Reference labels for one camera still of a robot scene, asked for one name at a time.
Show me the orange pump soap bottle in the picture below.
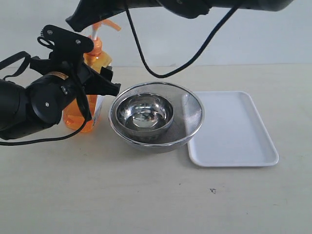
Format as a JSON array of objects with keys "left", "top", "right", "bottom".
[{"left": 63, "top": 19, "right": 121, "bottom": 133}]

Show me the white plastic tray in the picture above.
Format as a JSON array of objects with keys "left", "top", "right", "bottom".
[{"left": 188, "top": 91, "right": 279, "bottom": 167}]

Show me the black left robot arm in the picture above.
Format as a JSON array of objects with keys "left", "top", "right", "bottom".
[{"left": 0, "top": 57, "right": 120, "bottom": 145}]

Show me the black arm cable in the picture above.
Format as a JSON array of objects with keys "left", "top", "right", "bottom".
[
  {"left": 0, "top": 51, "right": 95, "bottom": 147},
  {"left": 123, "top": 0, "right": 247, "bottom": 79}
]

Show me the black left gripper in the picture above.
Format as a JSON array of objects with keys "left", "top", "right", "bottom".
[{"left": 26, "top": 57, "right": 121, "bottom": 126}]

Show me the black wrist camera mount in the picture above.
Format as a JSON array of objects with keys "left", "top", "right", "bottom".
[{"left": 37, "top": 24, "right": 94, "bottom": 64}]

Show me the large steel mesh basin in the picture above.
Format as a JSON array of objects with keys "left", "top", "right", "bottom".
[{"left": 108, "top": 82, "right": 205, "bottom": 154}]

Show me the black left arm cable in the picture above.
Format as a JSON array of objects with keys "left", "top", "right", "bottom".
[{"left": 0, "top": 51, "right": 95, "bottom": 147}]

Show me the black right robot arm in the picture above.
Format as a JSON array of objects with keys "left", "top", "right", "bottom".
[{"left": 65, "top": 0, "right": 292, "bottom": 32}]

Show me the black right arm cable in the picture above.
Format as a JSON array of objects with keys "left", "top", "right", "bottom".
[{"left": 123, "top": 0, "right": 247, "bottom": 79}]

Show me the small stainless steel bowl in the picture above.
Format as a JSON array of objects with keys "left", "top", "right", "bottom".
[{"left": 114, "top": 93, "right": 175, "bottom": 138}]

